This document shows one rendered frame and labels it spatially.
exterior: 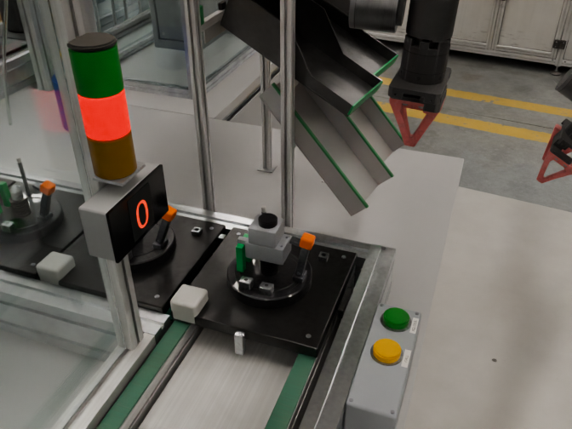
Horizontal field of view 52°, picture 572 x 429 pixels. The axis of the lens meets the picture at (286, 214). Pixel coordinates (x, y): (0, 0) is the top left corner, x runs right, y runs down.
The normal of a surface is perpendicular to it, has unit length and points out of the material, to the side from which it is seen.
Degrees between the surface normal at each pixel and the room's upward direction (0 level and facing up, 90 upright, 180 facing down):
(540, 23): 90
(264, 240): 90
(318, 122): 45
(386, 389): 0
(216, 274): 0
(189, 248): 0
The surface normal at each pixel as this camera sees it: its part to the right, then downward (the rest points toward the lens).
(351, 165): 0.62, -0.39
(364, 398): 0.00, -0.83
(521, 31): -0.44, 0.51
